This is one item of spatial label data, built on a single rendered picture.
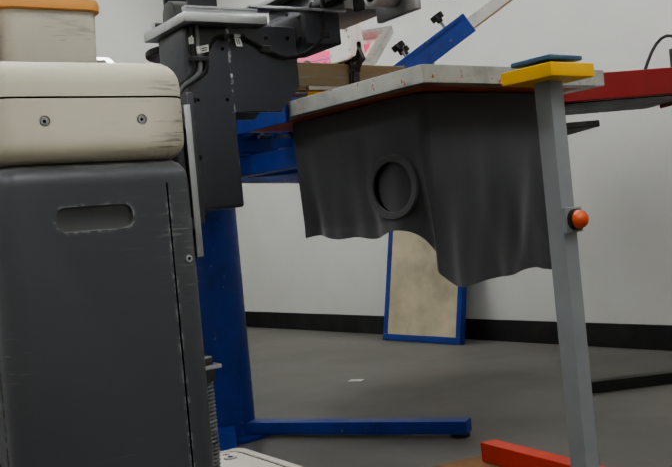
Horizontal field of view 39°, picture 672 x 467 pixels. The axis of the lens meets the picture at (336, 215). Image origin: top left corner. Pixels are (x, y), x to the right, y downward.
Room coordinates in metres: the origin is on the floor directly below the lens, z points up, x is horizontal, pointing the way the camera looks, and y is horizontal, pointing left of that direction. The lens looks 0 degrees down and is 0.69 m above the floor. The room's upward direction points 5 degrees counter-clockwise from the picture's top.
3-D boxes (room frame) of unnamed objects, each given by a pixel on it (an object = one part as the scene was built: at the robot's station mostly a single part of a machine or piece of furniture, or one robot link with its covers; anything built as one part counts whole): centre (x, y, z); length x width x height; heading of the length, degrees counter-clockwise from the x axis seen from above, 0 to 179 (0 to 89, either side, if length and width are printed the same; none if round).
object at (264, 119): (2.43, 0.17, 0.98); 0.30 x 0.05 x 0.07; 37
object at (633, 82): (3.42, -0.97, 1.06); 0.61 x 0.46 x 0.12; 97
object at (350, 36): (2.57, -0.07, 1.17); 0.10 x 0.08 x 0.11; 37
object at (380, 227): (2.25, -0.08, 0.77); 0.46 x 0.09 x 0.36; 37
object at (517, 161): (2.17, -0.37, 0.74); 0.45 x 0.03 x 0.43; 127
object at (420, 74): (2.41, -0.20, 0.97); 0.79 x 0.58 x 0.04; 37
